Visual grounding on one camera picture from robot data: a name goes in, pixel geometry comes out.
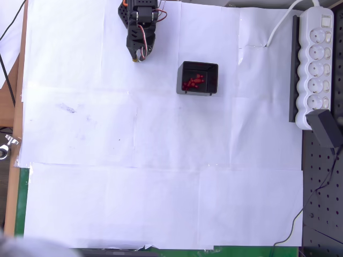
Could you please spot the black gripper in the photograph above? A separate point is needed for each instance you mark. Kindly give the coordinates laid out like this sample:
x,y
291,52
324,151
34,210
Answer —
x,y
137,40

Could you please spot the black robot base orange screws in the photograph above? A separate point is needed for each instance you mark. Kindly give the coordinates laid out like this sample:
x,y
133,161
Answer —
x,y
122,14

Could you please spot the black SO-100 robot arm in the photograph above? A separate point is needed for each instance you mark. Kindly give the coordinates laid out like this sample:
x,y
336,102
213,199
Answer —
x,y
144,13

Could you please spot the black open box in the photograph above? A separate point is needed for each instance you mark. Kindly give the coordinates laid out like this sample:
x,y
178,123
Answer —
x,y
213,80

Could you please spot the white paper table cover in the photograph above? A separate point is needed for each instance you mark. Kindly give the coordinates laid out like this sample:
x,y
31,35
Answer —
x,y
160,160

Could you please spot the metal clamp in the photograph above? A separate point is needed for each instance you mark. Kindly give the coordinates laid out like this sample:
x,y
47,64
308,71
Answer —
x,y
10,140

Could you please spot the white power strip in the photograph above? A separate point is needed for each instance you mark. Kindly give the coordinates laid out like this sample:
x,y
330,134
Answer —
x,y
316,67

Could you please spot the black power adapter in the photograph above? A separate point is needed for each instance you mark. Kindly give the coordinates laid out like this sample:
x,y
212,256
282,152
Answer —
x,y
324,128

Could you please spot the blurry grey object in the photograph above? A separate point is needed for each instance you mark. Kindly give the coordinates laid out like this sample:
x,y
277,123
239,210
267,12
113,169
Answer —
x,y
32,246

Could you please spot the black perforated pegboard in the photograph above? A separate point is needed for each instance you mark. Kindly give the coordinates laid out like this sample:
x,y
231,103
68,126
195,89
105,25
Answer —
x,y
324,200

